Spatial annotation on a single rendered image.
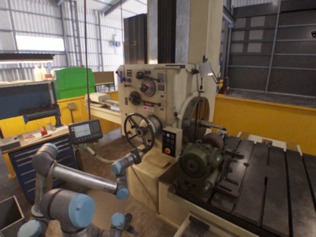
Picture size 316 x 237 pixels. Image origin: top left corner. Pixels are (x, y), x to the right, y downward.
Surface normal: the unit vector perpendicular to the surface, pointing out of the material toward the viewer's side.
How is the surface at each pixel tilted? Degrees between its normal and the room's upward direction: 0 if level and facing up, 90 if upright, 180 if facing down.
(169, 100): 90
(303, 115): 90
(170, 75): 90
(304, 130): 90
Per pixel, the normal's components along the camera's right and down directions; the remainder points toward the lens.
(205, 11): -0.61, 0.25
